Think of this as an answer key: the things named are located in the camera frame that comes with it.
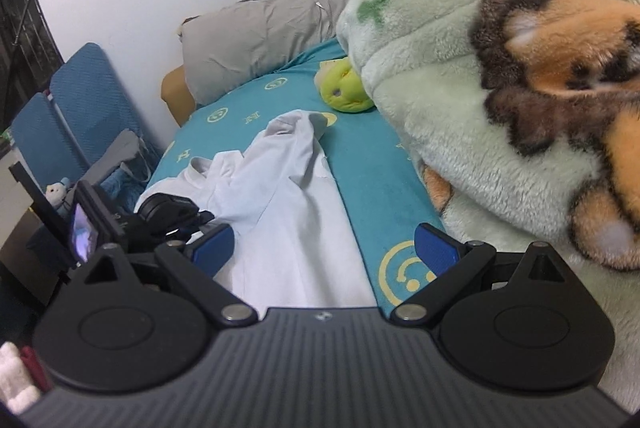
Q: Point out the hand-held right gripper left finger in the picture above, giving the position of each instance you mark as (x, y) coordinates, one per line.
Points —
(215, 248)

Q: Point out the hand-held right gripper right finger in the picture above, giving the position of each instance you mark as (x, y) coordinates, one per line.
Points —
(437, 249)

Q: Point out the white shirt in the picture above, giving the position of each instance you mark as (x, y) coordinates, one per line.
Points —
(280, 218)

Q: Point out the grey folded cloth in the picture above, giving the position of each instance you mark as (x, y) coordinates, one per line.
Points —
(117, 155)

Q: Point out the small white blue plush toy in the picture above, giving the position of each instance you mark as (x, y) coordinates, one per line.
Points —
(57, 195)

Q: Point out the teal patterned bed sheet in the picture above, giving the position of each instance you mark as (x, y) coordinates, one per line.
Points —
(360, 168)

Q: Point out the blue covered chair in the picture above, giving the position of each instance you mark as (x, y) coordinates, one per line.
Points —
(42, 138)
(95, 103)

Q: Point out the green printed fleece blanket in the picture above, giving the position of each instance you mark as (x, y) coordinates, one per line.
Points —
(450, 108)

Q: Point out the green plush toy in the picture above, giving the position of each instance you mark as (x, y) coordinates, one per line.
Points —
(345, 90)

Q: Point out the grey pillow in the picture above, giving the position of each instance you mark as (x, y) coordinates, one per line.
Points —
(250, 43)

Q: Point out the dark red cloth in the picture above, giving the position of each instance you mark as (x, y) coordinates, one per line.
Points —
(35, 368)

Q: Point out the dark window grille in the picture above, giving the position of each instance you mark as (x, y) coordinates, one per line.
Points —
(25, 48)

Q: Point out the white fuzzy cloth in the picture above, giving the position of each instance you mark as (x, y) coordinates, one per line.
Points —
(12, 375)

